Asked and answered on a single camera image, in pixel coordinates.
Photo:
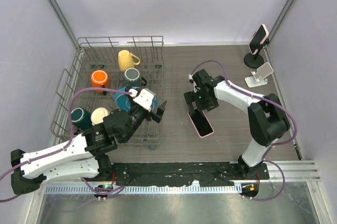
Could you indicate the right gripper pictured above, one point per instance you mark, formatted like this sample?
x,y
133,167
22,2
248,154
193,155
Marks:
x,y
190,97

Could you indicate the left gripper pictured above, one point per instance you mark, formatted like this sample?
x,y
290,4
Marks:
x,y
157,116

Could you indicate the pink phone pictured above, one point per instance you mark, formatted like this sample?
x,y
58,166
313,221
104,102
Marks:
x,y
201,123
259,39

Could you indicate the white phone stand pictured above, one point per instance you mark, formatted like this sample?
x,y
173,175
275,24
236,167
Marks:
x,y
259,76

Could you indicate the black phone stand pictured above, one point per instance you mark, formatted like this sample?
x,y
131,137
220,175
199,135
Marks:
x,y
254,61

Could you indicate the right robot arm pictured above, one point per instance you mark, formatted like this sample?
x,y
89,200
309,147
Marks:
x,y
267,118

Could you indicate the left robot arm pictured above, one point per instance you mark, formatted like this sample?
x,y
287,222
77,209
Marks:
x,y
83,156

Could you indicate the blue plate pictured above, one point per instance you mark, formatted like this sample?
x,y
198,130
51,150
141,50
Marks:
x,y
122,101

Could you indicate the grey mug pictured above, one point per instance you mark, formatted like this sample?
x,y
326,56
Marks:
x,y
133,78

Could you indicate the cream mug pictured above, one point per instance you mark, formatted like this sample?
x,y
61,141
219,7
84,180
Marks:
x,y
98,115

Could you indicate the yellow mug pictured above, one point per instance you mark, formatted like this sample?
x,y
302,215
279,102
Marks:
x,y
127,60

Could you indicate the orange mug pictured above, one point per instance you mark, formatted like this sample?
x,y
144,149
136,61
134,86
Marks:
x,y
100,78

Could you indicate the dark teal mug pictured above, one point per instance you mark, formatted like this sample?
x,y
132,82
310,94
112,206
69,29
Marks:
x,y
81,118

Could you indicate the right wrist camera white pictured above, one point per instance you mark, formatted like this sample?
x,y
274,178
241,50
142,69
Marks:
x,y
192,82

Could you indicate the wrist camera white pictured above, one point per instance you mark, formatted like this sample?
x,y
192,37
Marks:
x,y
143,97
192,82

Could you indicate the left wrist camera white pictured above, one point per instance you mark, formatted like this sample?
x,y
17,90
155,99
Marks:
x,y
143,97

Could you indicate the wire dish rack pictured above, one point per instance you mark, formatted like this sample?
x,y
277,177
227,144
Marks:
x,y
101,53

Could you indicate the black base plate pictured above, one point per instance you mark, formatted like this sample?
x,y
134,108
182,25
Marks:
x,y
178,174

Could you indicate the slotted cable duct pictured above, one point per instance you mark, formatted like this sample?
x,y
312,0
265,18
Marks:
x,y
194,188

